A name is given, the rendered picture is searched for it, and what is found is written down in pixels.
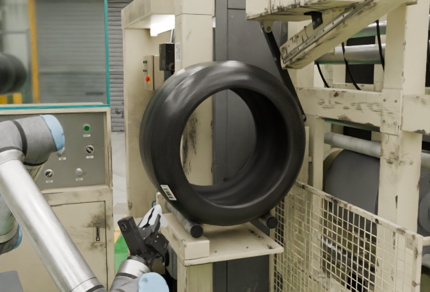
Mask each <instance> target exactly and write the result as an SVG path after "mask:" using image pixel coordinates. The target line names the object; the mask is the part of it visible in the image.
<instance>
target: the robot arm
mask: <svg viewBox="0 0 430 292"><path fill-rule="evenodd" d="M64 144H65V137H64V134H63V130H62V127H61V125H60V123H59V122H58V120H57V119H56V118H55V117H54V116H52V115H39V116H36V117H29V118H22V119H17V120H11V121H9V120H8V121H4V122H1V123H0V255H1V254H5V253H7V252H10V251H12V250H13V249H15V248H17V247H18V246H19V245H20V243H21V241H22V231H24V233H25V235H26V236H27V238H28V240H29V242H30V243H31V245H32V246H33V248H34V249H35V252H36V253H37V255H38V256H39V258H40V260H41V261H42V263H43V264H44V266H45V268H46V270H47V271H48V273H49V275H50V276H51V278H52V280H53V281H54V283H55V285H56V286H57V288H58V289H59V291H60V292H107V291H106V289H105V288H104V286H103V285H102V284H101V283H100V282H99V280H98V279H97V278H96V276H95V274H94V273H93V272H92V269H91V268H90V267H89V265H88V263H87V262H86V261H85V259H84V257H83V256H82V254H81V253H80V251H79V250H78V248H77V247H76V245H75V243H74V242H73V241H72V239H71V237H70V236H69V234H68V232H67V231H66V230H65V228H64V226H63V225H62V223H61V222H60V220H59V219H58V217H57V216H56V214H55V212H54V211H53V210H52V208H51V206H50V205H49V203H48V201H47V200H46V199H45V197H44V196H43V194H42V192H41V191H40V189H39V188H38V186H37V185H36V183H35V182H36V180H37V178H38V176H39V174H40V172H41V170H42V168H43V167H44V165H45V163H46V161H47V160H48V159H49V156H50V155H51V153H53V152H58V151H60V150H62V148H63V147H64ZM117 224H118V226H119V228H120V230H121V233H122V235H123V238H124V240H125V242H126V244H127V247H128V249H129V251H130V253H131V256H129V257H128V258H127V259H126V260H124V261H122V262H121V264H120V267H119V269H118V271H117V273H116V275H115V278H114V281H113V283H112V285H111V287H110V289H109V292H169V289H168V285H167V283H166V281H165V280H164V278H163V277H162V276H160V275H159V274H158V273H154V270H153V269H152V265H153V263H154V260H155V259H159V258H160V257H164V254H165V252H166V249H167V247H168V244H169V241H168V240H167V239H166V238H165V236H164V235H163V234H159V233H158V231H159V230H160V228H161V227H167V224H168V222H167V221H166V219H165V217H164V216H163V214H162V209H161V206H160V205H156V206H154V207H153V208H152V209H151V210H150V211H149V212H148V213H147V214H146V215H145V217H143V218H142V220H141V221H140V223H139V224H138V225H137V226H136V223H135V221H134V218H133V217H132V216H126V217H124V218H122V219H120V220H119V221H118V222H117ZM20 228H22V230H21V229H20ZM165 244H166V248H165V250H163V249H164V246H165Z"/></svg>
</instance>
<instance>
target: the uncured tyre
mask: <svg viewBox="0 0 430 292"><path fill-rule="evenodd" d="M227 89H229V90H231V91H233V92H234V93H236V94H237V95H238V96H239V97H240V98H241V99H242V100H243V101H244V102H245V103H246V104H247V106H248V107H249V109H250V111H251V114H252V116H253V120H254V123H255V143H254V146H253V150H252V152H251V155H250V157H249V159H248V161H247V162H246V164H245V165H244V166H243V167H242V169H241V170H240V171H239V172H238V173H237V174H235V175H234V176H233V177H231V178H230V179H228V180H226V181H224V182H221V183H219V184H214V185H208V186H202V185H196V184H191V183H189V181H188V179H187V178H186V175H185V173H184V171H183V167H182V163H181V158H180V143H181V139H182V133H183V131H184V128H185V126H186V123H187V121H188V119H189V118H190V116H191V114H192V113H193V112H194V110H195V109H196V108H197V107H198V106H199V105H200V104H201V103H202V102H203V101H204V100H206V99H207V98H208V97H210V96H212V95H214V94H215V93H218V92H220V91H223V90H227ZM305 147H306V132H305V124H304V120H303V116H302V113H301V110H300V108H299V106H298V104H297V102H296V100H295V98H294V96H293V94H291V92H290V90H289V89H288V88H287V87H286V86H285V85H284V84H283V83H282V82H281V81H280V80H279V79H278V78H277V77H275V76H274V75H272V73H270V72H268V71H267V70H265V69H263V68H261V67H259V66H256V65H254V64H251V63H246V62H243V61H206V62H202V63H197V64H194V65H190V66H188V67H186V68H184V69H182V70H180V71H178V72H176V73H175V74H174V75H172V76H171V77H169V78H168V79H167V80H166V81H165V82H164V83H163V84H162V85H161V86H160V87H159V88H158V89H157V90H156V92H155V93H154V94H153V96H152V98H151V99H150V101H149V103H148V104H147V107H146V109H145V112H144V114H143V118H142V120H141V125H140V130H139V151H140V156H141V160H142V163H143V167H144V169H145V172H146V173H147V175H148V178H149V179H150V181H151V183H152V184H153V185H154V186H155V188H156V189H157V190H158V192H159V193H160V194H161V195H162V196H163V197H164V198H165V199H166V200H167V201H168V202H169V203H170V204H171V205H172V206H173V207H174V208H175V209H176V210H177V211H179V212H180V213H182V214H183V215H185V216H186V217H188V218H190V219H192V220H195V221H197V222H200V223H205V224H209V225H219V226H231V225H239V224H242V223H247V222H250V221H252V220H255V219H257V218H259V217H261V216H263V215H264V214H266V213H268V212H269V211H270V210H272V209H273V208H274V207H275V206H277V205H278V204H279V203H280V202H281V201H282V200H283V198H284V197H285V196H286V195H287V194H288V192H289V191H290V190H291V188H292V186H293V185H294V183H295V181H296V179H297V178H298V175H299V172H300V170H301V167H302V164H303V160H304V156H305ZM161 185H167V186H168V187H169V189H170V190H171V192H172V193H173V195H174V197H175V198H176V200H169V198H168V197H167V195H166V194H165V192H164V190H163V189H162V188H161Z"/></svg>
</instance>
